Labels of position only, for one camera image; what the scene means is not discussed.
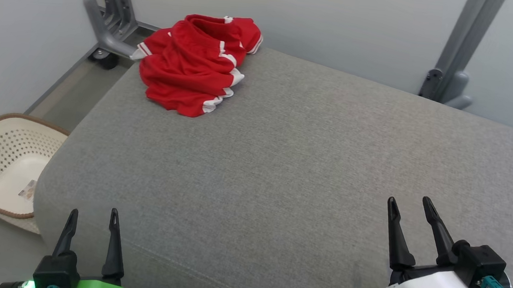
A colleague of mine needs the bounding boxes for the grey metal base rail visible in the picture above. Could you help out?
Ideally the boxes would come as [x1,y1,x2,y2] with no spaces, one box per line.
[24,38,102,121]

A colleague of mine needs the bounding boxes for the grey metal frame post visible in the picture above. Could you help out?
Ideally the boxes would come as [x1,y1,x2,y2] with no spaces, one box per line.
[418,0,506,113]

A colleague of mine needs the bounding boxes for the cream perforated laundry basket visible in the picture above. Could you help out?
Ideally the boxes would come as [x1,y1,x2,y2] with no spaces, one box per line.
[0,112,71,237]

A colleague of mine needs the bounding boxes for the black caster wheel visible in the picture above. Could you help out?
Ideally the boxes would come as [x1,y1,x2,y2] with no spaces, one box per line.
[89,48,120,71]

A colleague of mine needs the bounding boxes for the paper label in basket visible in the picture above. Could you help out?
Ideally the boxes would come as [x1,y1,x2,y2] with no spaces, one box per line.
[18,179,37,201]

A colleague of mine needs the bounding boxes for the grey metal frame with bracket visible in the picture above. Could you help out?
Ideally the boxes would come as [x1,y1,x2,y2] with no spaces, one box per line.
[71,0,163,63]

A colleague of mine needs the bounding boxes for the red shorts with white trim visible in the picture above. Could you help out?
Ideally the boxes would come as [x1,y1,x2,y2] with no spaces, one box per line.
[136,9,265,123]

